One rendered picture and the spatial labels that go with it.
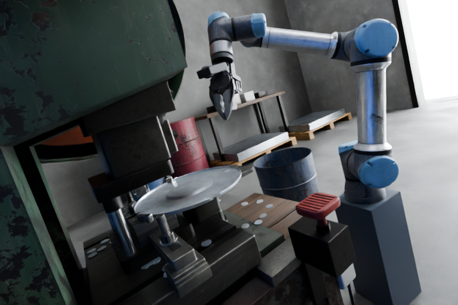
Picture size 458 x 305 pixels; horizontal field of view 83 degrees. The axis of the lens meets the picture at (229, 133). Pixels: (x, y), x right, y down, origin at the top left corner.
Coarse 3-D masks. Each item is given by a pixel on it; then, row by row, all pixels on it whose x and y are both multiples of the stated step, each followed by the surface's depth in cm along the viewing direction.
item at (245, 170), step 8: (232, 168) 76; (240, 168) 74; (248, 168) 72; (216, 200) 67; (192, 208) 64; (200, 208) 65; (208, 208) 66; (216, 208) 67; (192, 216) 65; (200, 216) 65; (208, 216) 66; (224, 216) 69
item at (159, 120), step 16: (112, 128) 52; (128, 128) 54; (144, 128) 56; (160, 128) 58; (96, 144) 59; (112, 144) 52; (128, 144) 54; (144, 144) 56; (160, 144) 57; (176, 144) 62; (112, 160) 52; (128, 160) 54; (144, 160) 55; (160, 160) 57; (112, 176) 52
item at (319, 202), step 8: (304, 200) 48; (312, 200) 47; (320, 200) 46; (328, 200) 45; (336, 200) 45; (296, 208) 46; (304, 208) 45; (312, 208) 44; (320, 208) 43; (328, 208) 43; (336, 208) 45; (312, 216) 43; (320, 216) 43; (320, 224) 46
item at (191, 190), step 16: (192, 176) 80; (208, 176) 75; (224, 176) 70; (240, 176) 64; (160, 192) 73; (176, 192) 67; (192, 192) 63; (208, 192) 61; (224, 192) 58; (160, 208) 60; (176, 208) 57
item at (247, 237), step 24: (216, 216) 65; (96, 240) 72; (192, 240) 57; (216, 240) 55; (240, 240) 51; (96, 264) 59; (120, 264) 56; (216, 264) 47; (240, 264) 49; (96, 288) 49; (120, 288) 47; (144, 288) 45; (168, 288) 43; (216, 288) 47
